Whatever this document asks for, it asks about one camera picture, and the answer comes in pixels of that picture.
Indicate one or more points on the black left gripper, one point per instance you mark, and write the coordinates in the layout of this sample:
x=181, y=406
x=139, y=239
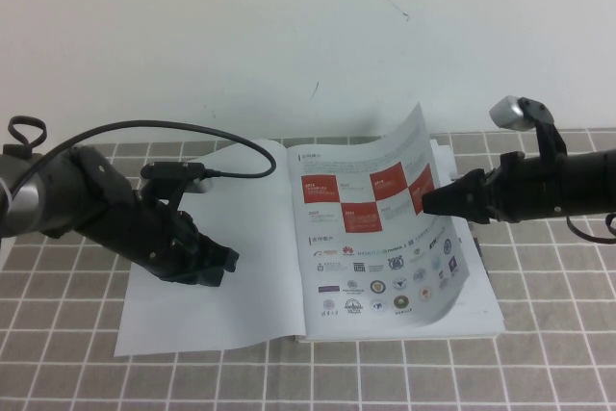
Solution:
x=166, y=242

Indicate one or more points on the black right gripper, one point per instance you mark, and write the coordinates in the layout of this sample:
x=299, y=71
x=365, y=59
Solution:
x=524, y=189

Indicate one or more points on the white brochure book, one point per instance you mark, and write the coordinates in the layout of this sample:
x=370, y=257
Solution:
x=250, y=286

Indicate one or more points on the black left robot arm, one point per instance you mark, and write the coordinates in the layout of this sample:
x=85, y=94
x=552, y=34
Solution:
x=29, y=204

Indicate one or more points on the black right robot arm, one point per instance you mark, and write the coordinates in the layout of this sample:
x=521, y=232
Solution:
x=592, y=180

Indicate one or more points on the grey white-grid tablecloth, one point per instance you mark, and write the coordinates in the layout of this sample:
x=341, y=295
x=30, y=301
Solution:
x=337, y=382

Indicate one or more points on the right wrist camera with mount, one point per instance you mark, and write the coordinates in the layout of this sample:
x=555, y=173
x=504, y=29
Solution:
x=505, y=112

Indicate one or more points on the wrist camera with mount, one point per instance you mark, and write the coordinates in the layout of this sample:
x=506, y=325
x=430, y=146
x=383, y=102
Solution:
x=173, y=170
x=505, y=112

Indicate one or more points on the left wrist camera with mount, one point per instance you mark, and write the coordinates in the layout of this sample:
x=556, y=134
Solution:
x=173, y=170

